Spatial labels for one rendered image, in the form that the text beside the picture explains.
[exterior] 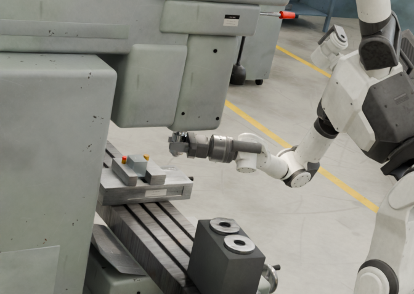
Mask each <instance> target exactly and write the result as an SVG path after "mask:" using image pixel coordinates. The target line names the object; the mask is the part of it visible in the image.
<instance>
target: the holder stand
mask: <svg viewBox="0 0 414 294"><path fill-rule="evenodd" d="M265 260H266V257H265V255H264V254H263V253H262V252H261V250H260V249H259V248H258V247H257V246H256V245H255V244H254V242H253V241H252V240H251V239H250V238H249V237H248V236H247V234H246V233H245V232H244V231H243V229H242V228H241V227H240V226H239V225H238V224H237V222H236V221H235V220H234V219H227V218H213V219H199V220H198V223H197V228H196V232H195V237H194V241H193V246H192V251H191V255H190V260H189V265H188V269H187V274H188V275H189V276H190V278H191V279H192V281H193V283H194V284H195V285H196V287H197V289H198V290H199V291H200V293H201V294H257V290H258V286H259V281H260V279H261V274H262V270H263V267H264V263H265Z"/></svg>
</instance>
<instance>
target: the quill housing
mask: <svg viewBox="0 0 414 294"><path fill-rule="evenodd" d="M237 45H238V38H237V36H225V35H194V34H189V37H188V40H187V56H186V60H185V66H184V72H183V76H182V82H181V88H180V92H179V98H178V101H177V107H176V114H175V117H174V123H173V124H172V125H171V126H167V128H168V129H169V130H171V131H174V132H177V131H207V130H215V129H217V128H218V127H219V125H220V123H221V118H222V113H223V110H224V105H225V99H226V96H227V91H228V87H229V82H230V77H231V73H232V68H233V63H234V59H235V54H236V50H237Z"/></svg>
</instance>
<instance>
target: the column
mask: <svg viewBox="0 0 414 294"><path fill-rule="evenodd" d="M116 80H117V73H116V71H115V70H114V69H112V67H111V66H109V65H108V64H107V63H105V62H104V61H103V60H102V59H101V58H99V57H98V56H97V55H95V54H70V53H41V52H0V294H82V293H83V286H84V279H85V274H86V267H87V259H88V255H89V248H90V244H91V236H92V229H93V225H94V217H95V210H96V206H97V198H98V194H99V187H100V179H101V175H102V168H103V163H104V156H105V149H106V144H107V137H108V130H109V125H110V118H111V114H112V106H113V99H114V95H115V87H116Z"/></svg>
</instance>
